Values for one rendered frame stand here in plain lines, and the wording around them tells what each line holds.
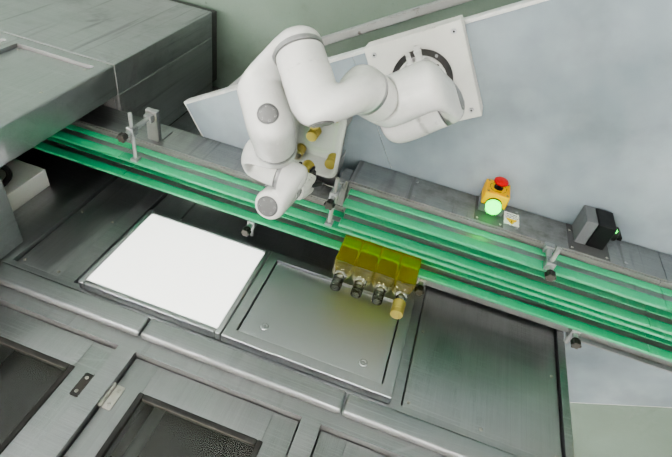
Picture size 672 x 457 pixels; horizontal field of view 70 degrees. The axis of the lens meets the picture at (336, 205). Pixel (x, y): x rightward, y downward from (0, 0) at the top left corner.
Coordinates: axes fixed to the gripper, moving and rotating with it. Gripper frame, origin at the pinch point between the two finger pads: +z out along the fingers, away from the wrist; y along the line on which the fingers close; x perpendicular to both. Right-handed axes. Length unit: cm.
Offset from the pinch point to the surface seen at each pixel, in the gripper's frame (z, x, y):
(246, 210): 4.5, -20.9, -16.1
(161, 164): 2.5, -14.6, -45.5
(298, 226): 5.4, -20.5, 1.1
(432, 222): 1.7, -3.0, 38.6
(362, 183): 5.8, -0.3, 16.2
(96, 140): 4, -15, -70
